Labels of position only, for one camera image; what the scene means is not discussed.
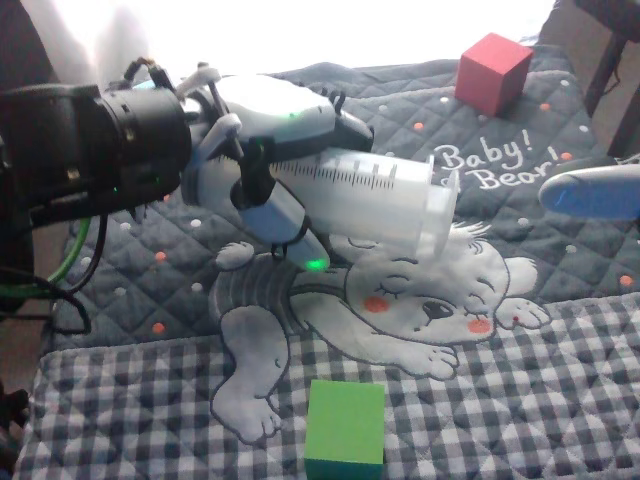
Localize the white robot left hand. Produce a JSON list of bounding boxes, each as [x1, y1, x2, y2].
[[180, 73, 376, 275]]

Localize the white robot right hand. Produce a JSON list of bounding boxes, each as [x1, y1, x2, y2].
[[538, 163, 640, 221]]

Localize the large clear plastic syringe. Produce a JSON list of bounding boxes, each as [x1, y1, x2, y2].
[[269, 148, 461, 262]]

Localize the white backdrop sheet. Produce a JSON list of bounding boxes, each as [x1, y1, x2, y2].
[[39, 0, 559, 81]]

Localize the red cube block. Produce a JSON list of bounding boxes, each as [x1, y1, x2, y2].
[[453, 32, 535, 118]]

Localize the grey bear print quilt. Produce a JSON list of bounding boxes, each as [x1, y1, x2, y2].
[[9, 42, 640, 480]]

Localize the green cube block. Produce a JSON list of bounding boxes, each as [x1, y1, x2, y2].
[[303, 378, 386, 480]]

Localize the dark chair frame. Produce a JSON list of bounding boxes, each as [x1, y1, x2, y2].
[[572, 0, 640, 159]]

